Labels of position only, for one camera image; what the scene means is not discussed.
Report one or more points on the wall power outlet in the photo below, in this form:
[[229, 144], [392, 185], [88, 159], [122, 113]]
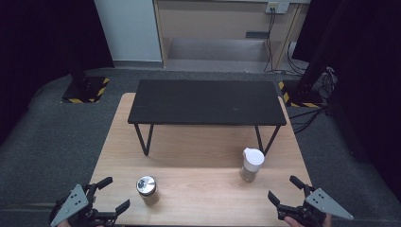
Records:
[[276, 7]]

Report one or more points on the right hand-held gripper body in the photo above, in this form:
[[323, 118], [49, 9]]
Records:
[[321, 201]]

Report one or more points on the white partition panel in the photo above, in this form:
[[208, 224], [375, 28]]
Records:
[[129, 28]]

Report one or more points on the black shelf rack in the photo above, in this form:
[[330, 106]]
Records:
[[205, 101]]

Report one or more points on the black stand base striped tape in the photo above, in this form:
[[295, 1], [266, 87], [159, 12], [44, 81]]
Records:
[[86, 90], [302, 96]]

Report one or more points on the silver-lid glass jar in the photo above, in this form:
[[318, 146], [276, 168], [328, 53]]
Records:
[[146, 186]]

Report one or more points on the white-lid glass jar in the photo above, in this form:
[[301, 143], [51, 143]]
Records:
[[253, 160]]

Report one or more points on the dark curtain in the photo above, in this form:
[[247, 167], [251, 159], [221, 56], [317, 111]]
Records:
[[41, 47], [365, 78]]

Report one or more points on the person's left hand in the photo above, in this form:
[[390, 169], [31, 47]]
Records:
[[63, 224]]

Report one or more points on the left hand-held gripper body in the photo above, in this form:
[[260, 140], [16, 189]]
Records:
[[71, 201]]

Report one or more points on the person's right hand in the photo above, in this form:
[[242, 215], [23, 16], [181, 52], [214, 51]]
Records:
[[294, 222]]

